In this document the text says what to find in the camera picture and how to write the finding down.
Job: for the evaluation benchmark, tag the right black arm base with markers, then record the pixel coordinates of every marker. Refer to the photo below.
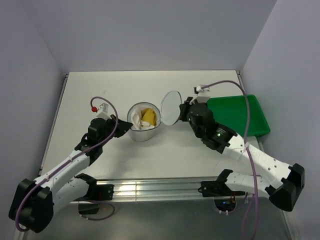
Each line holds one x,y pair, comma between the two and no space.
215,188

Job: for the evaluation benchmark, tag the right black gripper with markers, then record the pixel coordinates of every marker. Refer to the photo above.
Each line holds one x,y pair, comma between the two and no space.
184,108

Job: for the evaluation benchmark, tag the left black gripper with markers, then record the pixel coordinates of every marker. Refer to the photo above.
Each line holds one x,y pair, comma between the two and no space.
123,127

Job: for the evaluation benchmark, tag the green plastic bin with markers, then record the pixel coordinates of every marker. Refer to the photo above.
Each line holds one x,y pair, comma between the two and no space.
231,111

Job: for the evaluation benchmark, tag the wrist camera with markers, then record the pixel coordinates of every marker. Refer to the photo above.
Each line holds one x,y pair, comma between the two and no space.
201,94
101,111

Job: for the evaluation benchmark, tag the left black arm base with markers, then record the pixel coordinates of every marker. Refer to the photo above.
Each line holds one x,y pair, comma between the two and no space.
99,192

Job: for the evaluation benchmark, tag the yellow bra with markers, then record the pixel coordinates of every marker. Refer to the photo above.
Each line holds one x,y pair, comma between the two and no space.
149,115

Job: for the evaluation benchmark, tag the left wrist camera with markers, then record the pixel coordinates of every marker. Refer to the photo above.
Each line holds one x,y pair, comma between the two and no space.
101,111

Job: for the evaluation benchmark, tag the aluminium mounting rail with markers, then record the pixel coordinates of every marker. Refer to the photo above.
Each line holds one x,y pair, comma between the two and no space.
155,190

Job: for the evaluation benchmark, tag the white garments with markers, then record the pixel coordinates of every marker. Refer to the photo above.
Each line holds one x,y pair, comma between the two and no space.
138,124

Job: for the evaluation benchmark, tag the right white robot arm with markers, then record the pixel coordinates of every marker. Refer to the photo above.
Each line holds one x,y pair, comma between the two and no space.
275,180

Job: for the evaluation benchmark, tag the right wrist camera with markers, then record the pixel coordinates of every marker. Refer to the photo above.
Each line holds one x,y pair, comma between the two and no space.
201,94

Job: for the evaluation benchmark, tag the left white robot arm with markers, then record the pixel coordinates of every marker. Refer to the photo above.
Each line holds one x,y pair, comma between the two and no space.
36,201

